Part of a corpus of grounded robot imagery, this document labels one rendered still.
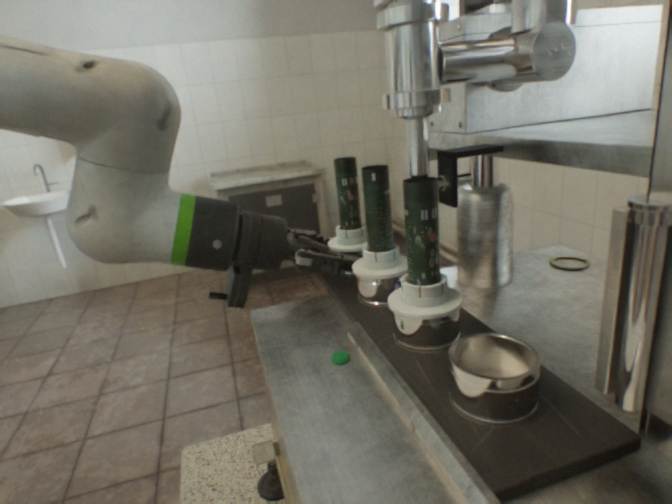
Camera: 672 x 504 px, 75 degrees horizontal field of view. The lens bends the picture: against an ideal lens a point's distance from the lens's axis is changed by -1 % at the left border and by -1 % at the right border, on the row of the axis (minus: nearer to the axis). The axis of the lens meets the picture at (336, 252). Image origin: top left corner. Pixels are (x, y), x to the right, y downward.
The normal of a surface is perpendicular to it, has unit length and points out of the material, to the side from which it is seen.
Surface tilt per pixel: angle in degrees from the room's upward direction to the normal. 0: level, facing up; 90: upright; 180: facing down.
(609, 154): 90
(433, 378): 0
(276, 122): 90
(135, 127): 103
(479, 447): 0
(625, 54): 90
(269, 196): 90
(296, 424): 0
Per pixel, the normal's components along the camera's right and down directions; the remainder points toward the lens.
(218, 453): -0.11, -0.94
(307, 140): 0.29, 0.28
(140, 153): 0.61, 0.41
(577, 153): -0.95, 0.18
